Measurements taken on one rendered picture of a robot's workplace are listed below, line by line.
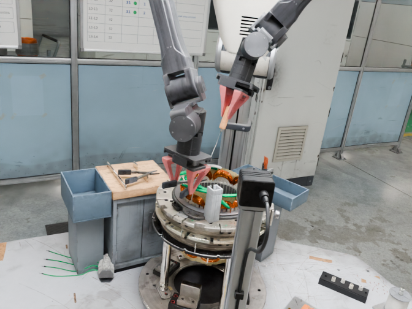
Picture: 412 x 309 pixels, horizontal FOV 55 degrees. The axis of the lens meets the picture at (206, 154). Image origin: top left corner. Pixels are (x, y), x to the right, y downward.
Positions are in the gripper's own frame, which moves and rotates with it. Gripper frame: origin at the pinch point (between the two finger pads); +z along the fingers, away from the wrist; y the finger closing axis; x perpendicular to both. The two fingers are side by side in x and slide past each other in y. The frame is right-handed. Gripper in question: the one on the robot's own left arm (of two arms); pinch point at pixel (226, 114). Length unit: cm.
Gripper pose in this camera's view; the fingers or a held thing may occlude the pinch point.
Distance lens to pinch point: 102.2
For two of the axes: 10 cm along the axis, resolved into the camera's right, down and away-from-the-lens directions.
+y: 8.5, 3.5, -3.9
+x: 4.0, 0.4, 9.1
